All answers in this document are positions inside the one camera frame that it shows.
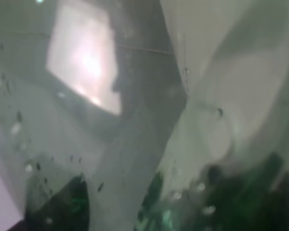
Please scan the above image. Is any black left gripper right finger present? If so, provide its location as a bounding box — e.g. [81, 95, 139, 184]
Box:
[204, 154, 289, 231]

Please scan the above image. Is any green transparent plastic bottle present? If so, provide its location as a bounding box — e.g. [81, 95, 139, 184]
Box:
[0, 0, 289, 231]

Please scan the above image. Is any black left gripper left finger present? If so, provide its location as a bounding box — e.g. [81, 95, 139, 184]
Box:
[9, 174, 90, 231]

